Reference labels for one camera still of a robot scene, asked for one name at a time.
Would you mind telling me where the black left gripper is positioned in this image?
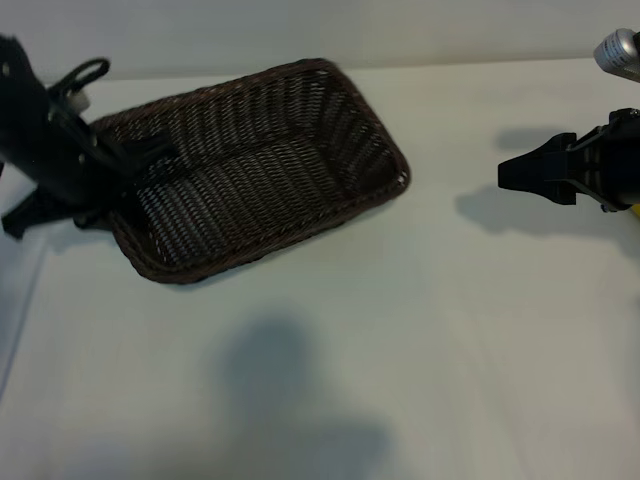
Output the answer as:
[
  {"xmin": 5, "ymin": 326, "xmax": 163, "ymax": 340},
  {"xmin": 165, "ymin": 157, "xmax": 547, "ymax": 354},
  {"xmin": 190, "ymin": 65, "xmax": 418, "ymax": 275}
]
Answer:
[{"xmin": 48, "ymin": 94, "xmax": 178, "ymax": 177}]

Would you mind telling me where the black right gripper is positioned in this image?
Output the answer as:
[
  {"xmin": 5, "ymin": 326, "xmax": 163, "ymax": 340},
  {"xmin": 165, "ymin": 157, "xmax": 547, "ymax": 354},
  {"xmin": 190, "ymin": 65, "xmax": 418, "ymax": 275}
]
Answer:
[{"xmin": 498, "ymin": 106, "xmax": 640, "ymax": 212}]

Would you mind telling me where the dark brown wicker basket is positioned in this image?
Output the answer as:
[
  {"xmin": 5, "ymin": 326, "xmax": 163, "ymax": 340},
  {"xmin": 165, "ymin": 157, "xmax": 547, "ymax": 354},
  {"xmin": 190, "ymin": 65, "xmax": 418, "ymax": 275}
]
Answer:
[{"xmin": 89, "ymin": 57, "xmax": 413, "ymax": 288}]

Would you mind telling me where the black looped cable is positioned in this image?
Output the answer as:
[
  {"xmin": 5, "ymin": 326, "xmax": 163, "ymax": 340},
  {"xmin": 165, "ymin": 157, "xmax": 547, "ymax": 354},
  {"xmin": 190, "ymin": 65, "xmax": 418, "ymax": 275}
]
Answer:
[{"xmin": 52, "ymin": 57, "xmax": 112, "ymax": 97}]

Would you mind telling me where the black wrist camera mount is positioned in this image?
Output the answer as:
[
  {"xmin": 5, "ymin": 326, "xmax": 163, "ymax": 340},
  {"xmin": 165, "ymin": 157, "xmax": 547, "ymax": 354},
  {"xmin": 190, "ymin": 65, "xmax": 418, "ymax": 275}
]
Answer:
[{"xmin": 0, "ymin": 189, "xmax": 52, "ymax": 242}]

